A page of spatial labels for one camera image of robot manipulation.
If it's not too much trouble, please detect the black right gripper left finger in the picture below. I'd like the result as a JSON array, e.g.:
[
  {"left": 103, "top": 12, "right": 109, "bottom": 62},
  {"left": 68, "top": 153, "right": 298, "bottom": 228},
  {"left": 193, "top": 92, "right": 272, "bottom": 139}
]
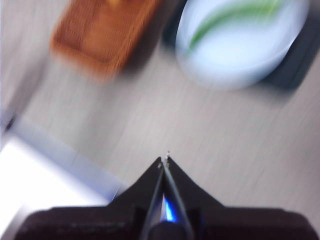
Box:
[{"left": 14, "top": 156, "right": 163, "bottom": 240}]

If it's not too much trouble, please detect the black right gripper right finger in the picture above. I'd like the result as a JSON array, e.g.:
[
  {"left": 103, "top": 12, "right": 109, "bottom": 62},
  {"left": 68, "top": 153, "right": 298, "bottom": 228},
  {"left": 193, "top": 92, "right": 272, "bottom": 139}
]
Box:
[{"left": 163, "top": 156, "right": 311, "bottom": 240}]

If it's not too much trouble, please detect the pale blue round plate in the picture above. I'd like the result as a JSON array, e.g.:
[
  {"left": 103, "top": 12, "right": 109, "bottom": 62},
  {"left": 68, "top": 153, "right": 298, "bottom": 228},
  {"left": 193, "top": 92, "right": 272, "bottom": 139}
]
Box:
[{"left": 174, "top": 0, "right": 311, "bottom": 91}]

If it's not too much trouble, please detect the green pepper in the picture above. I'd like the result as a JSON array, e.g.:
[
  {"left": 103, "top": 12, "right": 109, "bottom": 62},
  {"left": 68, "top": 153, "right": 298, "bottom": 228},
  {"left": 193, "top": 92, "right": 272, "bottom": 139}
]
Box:
[{"left": 187, "top": 0, "right": 283, "bottom": 51}]

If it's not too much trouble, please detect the dark rectangular tray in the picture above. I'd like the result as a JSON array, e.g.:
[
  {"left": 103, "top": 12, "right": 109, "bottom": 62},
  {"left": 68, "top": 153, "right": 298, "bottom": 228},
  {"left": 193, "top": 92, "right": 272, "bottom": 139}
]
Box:
[{"left": 162, "top": 0, "right": 320, "bottom": 90}]

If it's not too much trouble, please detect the brown woven wicker basket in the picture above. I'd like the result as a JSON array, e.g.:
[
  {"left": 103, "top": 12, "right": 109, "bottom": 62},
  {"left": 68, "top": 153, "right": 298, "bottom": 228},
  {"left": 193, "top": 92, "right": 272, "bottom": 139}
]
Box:
[{"left": 49, "top": 0, "right": 166, "bottom": 86}]

